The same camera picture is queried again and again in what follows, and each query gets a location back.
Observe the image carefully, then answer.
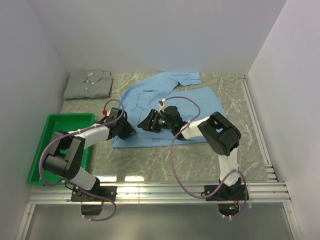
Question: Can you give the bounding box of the aluminium right side rail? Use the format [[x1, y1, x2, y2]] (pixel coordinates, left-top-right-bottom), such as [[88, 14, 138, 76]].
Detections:
[[238, 74, 278, 183]]

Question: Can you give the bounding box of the aluminium front rail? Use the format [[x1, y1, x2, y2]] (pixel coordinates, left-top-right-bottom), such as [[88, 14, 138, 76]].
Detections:
[[27, 182, 291, 205]]

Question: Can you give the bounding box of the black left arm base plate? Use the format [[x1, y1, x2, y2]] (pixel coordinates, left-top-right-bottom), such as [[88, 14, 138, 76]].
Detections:
[[64, 179, 117, 217]]

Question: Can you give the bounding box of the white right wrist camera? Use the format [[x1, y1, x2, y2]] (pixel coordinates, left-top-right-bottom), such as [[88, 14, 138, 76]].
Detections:
[[158, 98, 167, 112]]

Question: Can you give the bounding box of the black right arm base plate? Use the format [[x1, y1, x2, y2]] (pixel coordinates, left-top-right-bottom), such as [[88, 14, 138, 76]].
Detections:
[[199, 184, 251, 218]]

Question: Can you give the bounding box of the green plastic tray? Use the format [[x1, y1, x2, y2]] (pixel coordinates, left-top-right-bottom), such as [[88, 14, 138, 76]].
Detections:
[[27, 113, 96, 186]]

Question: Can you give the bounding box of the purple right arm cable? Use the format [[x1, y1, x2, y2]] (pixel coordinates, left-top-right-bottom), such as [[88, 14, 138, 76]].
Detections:
[[163, 96, 251, 220]]

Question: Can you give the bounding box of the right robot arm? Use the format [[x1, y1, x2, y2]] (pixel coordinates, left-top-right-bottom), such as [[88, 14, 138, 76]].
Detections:
[[137, 106, 241, 200]]

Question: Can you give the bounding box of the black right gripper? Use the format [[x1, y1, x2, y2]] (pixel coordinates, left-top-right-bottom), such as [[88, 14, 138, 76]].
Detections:
[[138, 109, 175, 133]]

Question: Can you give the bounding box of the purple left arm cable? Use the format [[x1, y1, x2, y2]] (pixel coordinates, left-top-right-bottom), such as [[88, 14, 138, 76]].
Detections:
[[38, 99, 126, 222]]

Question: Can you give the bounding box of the folded grey shirt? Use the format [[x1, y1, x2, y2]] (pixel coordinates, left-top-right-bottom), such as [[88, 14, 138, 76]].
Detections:
[[63, 70, 114, 100]]

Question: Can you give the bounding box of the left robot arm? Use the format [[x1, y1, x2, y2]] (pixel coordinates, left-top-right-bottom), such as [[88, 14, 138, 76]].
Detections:
[[38, 107, 135, 201]]

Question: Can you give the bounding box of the light blue long sleeve shirt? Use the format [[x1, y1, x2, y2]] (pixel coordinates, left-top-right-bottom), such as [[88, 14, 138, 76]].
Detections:
[[112, 72, 226, 148]]

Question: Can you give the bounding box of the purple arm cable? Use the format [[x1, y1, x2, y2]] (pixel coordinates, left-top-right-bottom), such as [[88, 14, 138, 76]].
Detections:
[[163, 96, 251, 220], [38, 99, 126, 222]]

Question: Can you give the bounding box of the aluminium rail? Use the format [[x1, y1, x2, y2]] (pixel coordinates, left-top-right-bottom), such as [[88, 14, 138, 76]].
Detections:
[[27, 182, 291, 205], [238, 74, 278, 183]]

